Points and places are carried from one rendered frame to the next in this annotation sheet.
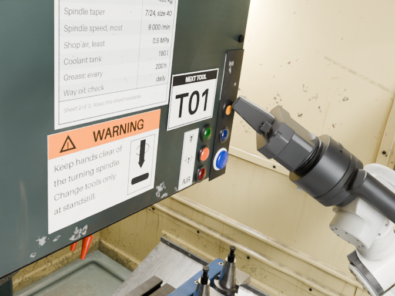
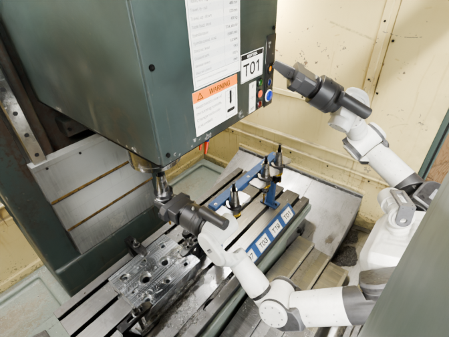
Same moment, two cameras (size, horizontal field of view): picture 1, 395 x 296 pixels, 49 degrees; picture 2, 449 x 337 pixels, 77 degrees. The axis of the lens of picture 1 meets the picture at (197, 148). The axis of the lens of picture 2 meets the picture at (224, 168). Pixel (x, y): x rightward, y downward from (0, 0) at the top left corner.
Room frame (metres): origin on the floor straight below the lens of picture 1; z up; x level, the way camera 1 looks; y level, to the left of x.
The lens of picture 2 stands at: (-0.20, 0.01, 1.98)
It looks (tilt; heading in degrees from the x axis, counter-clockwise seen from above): 36 degrees down; 7
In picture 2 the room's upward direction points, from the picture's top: 3 degrees counter-clockwise
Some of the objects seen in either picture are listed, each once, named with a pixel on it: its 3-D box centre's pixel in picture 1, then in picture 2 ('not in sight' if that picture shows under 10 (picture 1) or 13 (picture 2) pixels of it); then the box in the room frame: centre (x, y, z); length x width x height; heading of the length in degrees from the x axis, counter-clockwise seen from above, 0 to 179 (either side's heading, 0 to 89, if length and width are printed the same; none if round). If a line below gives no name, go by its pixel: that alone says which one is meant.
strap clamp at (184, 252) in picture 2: not in sight; (193, 248); (0.56, 0.25, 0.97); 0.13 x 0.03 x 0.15; 146
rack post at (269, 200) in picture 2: not in sight; (271, 182); (0.95, -0.10, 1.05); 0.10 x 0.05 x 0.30; 56
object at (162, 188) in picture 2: not in sight; (161, 182); (0.49, 0.30, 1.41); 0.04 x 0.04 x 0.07
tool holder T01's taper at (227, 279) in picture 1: (228, 271); (278, 157); (0.87, -0.11, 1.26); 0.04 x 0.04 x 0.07
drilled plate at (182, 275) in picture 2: not in sight; (156, 273); (0.44, 0.38, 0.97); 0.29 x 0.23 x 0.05; 146
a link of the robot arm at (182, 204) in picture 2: not in sight; (185, 212); (0.43, 0.22, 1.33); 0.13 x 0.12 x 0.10; 146
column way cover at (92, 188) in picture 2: not in sight; (107, 186); (0.74, 0.67, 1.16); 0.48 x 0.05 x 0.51; 146
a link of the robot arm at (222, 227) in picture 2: not in sight; (213, 224); (0.37, 0.12, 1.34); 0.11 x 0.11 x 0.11; 56
